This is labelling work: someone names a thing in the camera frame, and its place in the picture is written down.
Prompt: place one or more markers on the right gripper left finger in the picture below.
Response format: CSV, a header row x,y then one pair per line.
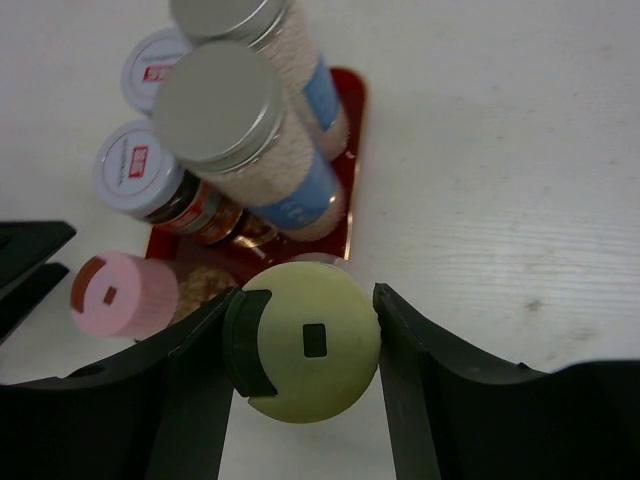
x,y
157,410

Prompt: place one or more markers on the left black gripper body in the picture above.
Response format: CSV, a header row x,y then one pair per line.
x,y
27,275

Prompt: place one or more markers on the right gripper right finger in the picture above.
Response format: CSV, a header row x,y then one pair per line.
x,y
455,411

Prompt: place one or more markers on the pink-lid spice bottle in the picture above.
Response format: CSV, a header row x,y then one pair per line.
x,y
118,295

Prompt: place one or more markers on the grey-lid spice jar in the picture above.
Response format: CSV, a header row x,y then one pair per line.
x,y
147,65
135,176

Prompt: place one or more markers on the yellow-lid spice bottle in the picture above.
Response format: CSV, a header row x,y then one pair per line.
x,y
301,341

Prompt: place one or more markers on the grey-lid spice jar front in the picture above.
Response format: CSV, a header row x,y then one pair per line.
x,y
147,65

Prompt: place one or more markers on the grey-cap blue-label bottle front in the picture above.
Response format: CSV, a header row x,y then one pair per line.
x,y
223,112

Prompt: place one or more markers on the tall grey-cap blue-label bottle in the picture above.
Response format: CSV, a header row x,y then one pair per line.
x,y
276,30

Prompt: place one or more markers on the red lacquer tray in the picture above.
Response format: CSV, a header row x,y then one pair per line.
x,y
249,253

